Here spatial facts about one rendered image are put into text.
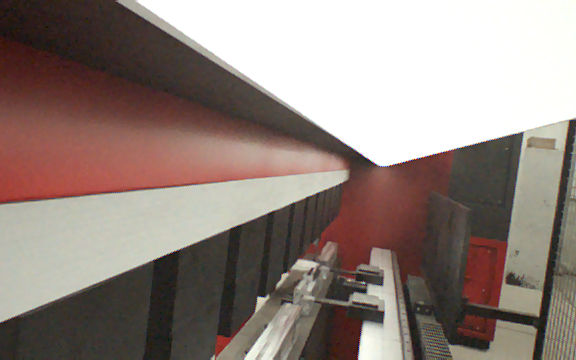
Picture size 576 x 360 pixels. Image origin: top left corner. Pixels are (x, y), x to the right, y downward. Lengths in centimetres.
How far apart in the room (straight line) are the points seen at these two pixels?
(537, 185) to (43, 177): 706
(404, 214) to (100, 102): 249
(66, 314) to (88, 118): 12
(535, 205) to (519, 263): 84
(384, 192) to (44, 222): 250
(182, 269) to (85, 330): 15
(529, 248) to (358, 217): 477
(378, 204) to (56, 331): 248
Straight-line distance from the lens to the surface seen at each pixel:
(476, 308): 165
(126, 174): 35
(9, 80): 26
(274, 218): 84
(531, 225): 723
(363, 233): 274
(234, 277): 66
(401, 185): 271
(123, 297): 38
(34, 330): 31
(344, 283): 236
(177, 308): 48
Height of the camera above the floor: 144
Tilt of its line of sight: 3 degrees down
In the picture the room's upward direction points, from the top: 7 degrees clockwise
